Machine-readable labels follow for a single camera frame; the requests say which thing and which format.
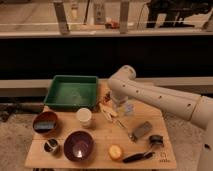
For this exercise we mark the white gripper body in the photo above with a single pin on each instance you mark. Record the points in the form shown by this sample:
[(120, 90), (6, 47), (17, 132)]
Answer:
[(118, 99)]

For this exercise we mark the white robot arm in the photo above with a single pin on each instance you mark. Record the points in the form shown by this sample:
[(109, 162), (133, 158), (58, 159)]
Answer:
[(192, 107)]

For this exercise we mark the green plastic tray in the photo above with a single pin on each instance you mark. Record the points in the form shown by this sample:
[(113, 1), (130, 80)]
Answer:
[(69, 92)]

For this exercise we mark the brown grape bunch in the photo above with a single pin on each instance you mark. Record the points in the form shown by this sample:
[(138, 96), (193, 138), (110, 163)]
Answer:
[(107, 97)]

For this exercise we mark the white paper cup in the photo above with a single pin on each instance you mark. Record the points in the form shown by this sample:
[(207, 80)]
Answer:
[(84, 116)]

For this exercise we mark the grey rectangular block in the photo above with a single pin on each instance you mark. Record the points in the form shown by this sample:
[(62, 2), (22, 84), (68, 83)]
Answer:
[(142, 129)]

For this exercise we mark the orange fruit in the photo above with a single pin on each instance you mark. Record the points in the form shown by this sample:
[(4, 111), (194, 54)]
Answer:
[(115, 152)]

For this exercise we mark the black tape roll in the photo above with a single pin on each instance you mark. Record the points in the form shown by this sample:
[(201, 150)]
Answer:
[(156, 140)]

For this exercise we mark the dark purple bowl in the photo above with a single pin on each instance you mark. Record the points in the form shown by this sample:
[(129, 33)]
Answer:
[(78, 146)]

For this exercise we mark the wooden folding table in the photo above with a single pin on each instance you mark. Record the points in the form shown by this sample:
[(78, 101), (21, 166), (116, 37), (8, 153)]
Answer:
[(104, 134)]

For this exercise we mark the brown wooden bowl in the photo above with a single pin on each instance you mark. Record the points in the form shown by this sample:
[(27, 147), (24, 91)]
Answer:
[(46, 117)]

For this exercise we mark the small metal can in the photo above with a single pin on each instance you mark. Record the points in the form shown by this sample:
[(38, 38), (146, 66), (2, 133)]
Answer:
[(51, 146)]

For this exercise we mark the blue sponge in bowl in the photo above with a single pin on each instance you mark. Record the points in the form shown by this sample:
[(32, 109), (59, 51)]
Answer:
[(43, 126)]

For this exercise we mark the black handled peeler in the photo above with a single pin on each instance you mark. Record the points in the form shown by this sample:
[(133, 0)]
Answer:
[(138, 156)]

